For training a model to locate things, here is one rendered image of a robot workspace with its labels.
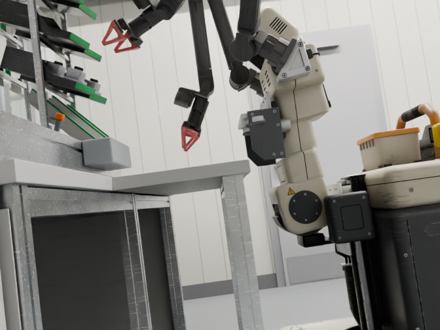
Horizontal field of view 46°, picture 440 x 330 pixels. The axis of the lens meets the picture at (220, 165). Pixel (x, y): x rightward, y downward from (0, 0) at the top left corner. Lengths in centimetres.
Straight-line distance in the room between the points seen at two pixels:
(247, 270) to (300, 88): 74
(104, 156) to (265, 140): 58
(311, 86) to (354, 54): 307
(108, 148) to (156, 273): 102
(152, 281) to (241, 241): 106
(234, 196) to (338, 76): 361
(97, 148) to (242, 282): 45
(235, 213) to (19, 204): 56
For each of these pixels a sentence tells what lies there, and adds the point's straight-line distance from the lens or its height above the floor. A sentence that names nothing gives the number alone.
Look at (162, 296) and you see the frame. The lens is 217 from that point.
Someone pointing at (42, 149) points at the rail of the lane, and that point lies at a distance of 100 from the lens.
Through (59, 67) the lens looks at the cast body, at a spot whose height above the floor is 128.
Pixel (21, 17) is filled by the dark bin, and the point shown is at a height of 145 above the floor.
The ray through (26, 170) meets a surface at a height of 85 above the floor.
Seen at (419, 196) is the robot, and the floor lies 72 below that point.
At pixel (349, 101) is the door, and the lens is 465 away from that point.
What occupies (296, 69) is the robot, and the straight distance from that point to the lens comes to 154.
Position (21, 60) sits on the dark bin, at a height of 131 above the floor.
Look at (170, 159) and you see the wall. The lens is 450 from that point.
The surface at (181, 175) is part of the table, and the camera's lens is 112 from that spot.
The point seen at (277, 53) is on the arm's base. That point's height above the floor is 118.
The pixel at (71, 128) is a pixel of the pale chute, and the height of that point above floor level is 107.
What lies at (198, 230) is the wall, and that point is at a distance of 447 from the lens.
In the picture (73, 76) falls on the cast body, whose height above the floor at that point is 124.
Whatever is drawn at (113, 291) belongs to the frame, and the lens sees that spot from 220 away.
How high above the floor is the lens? 77
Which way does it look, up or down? 4 degrees up
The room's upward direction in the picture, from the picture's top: 8 degrees counter-clockwise
